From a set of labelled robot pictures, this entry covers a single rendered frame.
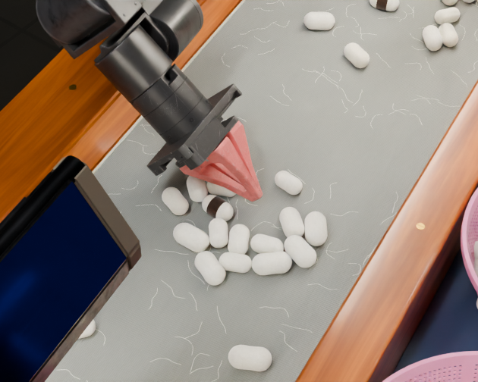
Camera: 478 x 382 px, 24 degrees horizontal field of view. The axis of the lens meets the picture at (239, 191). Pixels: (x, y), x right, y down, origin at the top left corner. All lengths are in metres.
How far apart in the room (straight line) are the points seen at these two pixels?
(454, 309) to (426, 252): 0.10
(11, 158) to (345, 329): 0.38
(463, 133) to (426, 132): 0.05
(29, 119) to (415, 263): 0.43
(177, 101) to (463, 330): 0.36
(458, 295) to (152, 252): 0.31
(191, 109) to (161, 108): 0.03
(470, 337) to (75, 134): 0.44
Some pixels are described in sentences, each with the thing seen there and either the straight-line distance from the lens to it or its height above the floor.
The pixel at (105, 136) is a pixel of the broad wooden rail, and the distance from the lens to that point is 1.16.
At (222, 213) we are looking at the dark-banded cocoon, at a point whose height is 0.76.
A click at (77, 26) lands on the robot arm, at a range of 1.03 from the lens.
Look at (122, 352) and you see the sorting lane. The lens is 1.00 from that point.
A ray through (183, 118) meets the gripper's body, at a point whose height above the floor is 0.85.
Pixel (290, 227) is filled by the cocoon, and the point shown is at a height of 0.76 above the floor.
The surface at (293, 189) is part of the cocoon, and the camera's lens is 1.10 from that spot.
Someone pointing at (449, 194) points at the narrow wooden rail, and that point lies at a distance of 1.10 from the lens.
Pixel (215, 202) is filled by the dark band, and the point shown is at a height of 0.76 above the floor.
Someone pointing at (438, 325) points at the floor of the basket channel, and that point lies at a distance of 1.11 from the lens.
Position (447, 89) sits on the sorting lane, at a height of 0.74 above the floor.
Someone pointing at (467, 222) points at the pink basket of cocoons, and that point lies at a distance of 1.07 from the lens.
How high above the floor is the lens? 1.57
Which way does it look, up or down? 48 degrees down
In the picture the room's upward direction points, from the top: straight up
